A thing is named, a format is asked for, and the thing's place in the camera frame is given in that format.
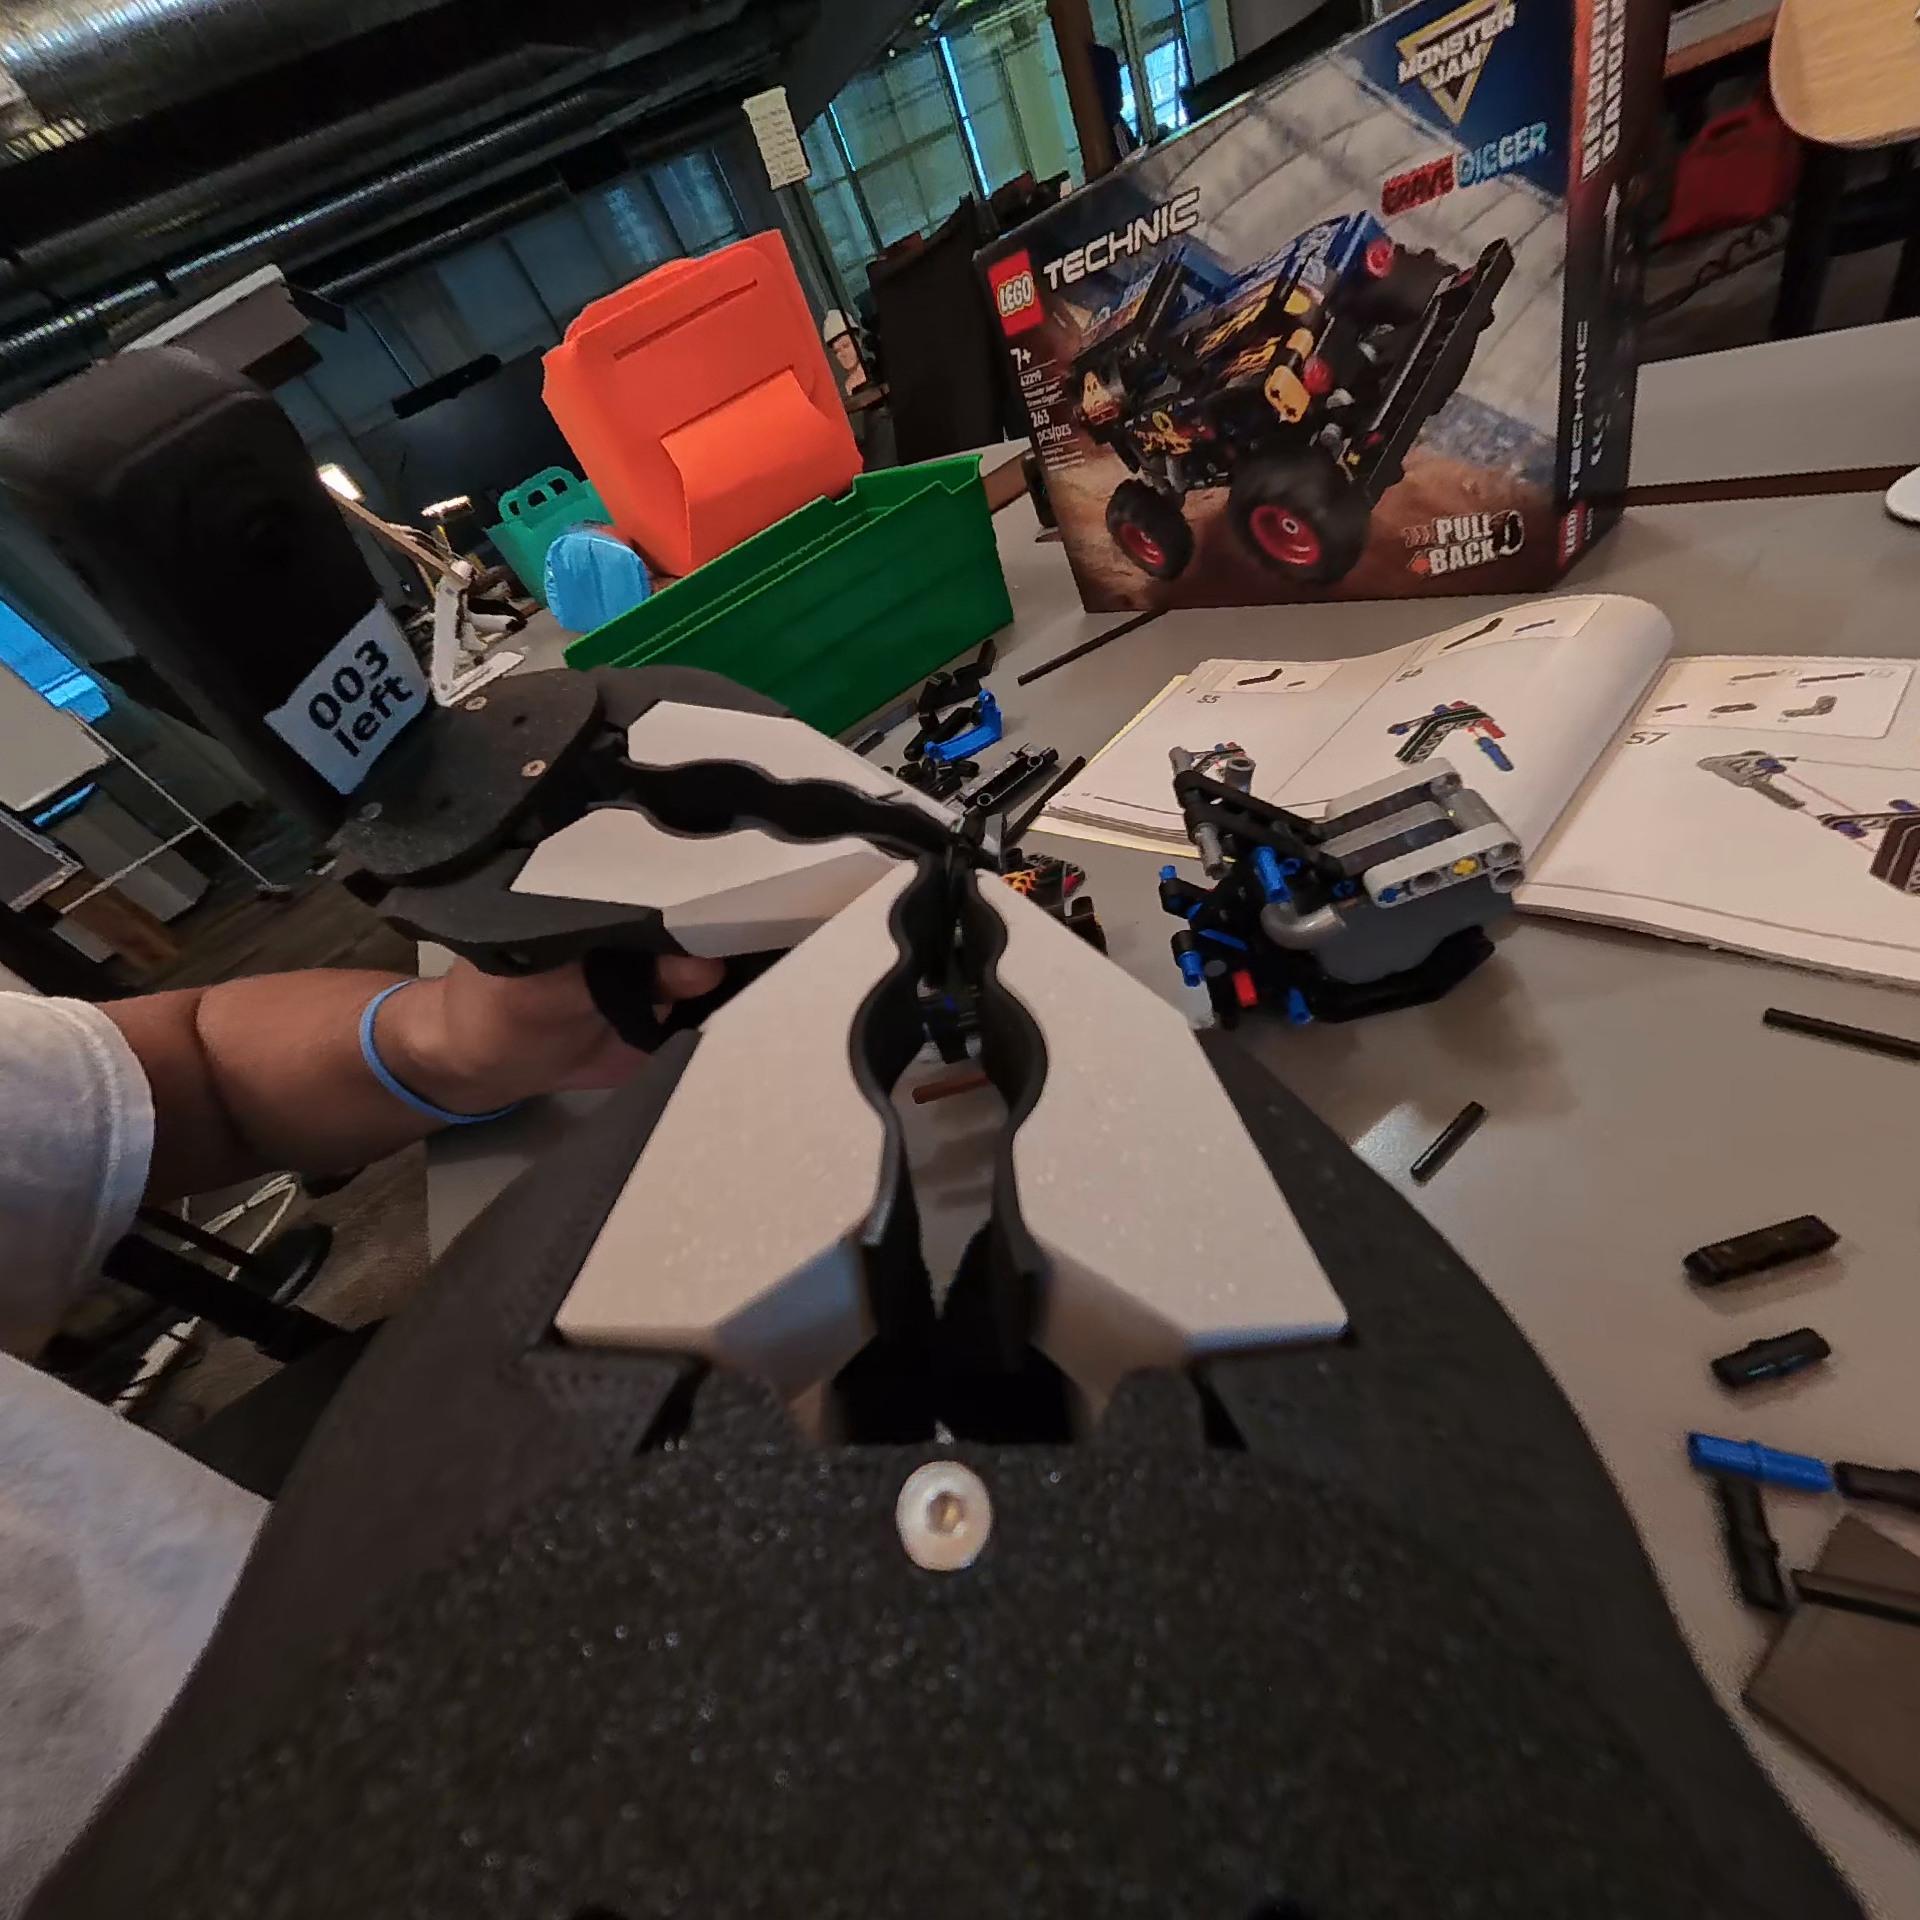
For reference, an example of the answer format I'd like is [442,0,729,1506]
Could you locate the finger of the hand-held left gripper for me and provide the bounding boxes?
[612,700,993,870]
[505,801,922,965]

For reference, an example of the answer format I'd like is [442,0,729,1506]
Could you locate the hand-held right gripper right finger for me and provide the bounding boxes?
[939,870,1351,1443]

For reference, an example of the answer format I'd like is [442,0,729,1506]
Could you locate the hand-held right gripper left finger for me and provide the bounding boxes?
[551,859,952,1448]

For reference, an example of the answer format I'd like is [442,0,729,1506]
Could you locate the pile of small toy pins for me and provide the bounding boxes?
[1678,1212,1920,1807]

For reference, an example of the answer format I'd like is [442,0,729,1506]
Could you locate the thin black toy axle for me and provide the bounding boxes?
[1759,1007,1920,1062]

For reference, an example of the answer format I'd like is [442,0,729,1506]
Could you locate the monster truck toy set box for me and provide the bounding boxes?
[973,0,1639,614]

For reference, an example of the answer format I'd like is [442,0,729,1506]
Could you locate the person's left hand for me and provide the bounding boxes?
[435,949,731,1112]

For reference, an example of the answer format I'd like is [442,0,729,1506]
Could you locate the stacked green plastic bins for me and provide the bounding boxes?
[562,459,1016,737]

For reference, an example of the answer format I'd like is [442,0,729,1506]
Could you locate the pile of black toy beams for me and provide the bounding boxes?
[883,637,1090,824]

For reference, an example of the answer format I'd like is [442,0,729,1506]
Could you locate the light blue roll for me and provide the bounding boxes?
[542,524,657,637]

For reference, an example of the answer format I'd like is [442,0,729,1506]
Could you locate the teal plastic basket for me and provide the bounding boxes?
[480,463,622,603]

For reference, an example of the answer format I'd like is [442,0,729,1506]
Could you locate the long black toy axle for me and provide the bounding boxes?
[1016,608,1169,686]

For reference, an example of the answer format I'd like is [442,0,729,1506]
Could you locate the orange plastic container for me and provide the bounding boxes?
[538,230,869,578]

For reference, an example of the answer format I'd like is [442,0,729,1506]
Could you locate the blue wristband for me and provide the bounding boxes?
[355,980,522,1126]

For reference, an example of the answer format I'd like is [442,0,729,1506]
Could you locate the toy chassis with grey motor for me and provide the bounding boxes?
[1158,743,1528,1037]

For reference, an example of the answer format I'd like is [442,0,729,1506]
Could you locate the black office chair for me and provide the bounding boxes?
[29,1187,376,1443]

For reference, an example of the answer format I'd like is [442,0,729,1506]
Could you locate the white paper notice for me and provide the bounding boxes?
[740,90,815,192]

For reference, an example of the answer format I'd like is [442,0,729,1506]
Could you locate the building instruction booklet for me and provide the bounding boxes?
[1031,595,1920,991]

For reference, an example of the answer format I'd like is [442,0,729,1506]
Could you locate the blue toy pin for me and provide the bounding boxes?
[1685,1431,1837,1496]

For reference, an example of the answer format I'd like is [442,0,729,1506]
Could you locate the person's white shirt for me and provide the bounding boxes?
[0,985,279,1920]

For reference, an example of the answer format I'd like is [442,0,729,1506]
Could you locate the dark grey toy panel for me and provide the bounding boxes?
[1739,1513,1920,1807]

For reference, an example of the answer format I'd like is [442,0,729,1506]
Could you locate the red plastic canister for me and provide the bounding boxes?
[1661,83,1795,245]

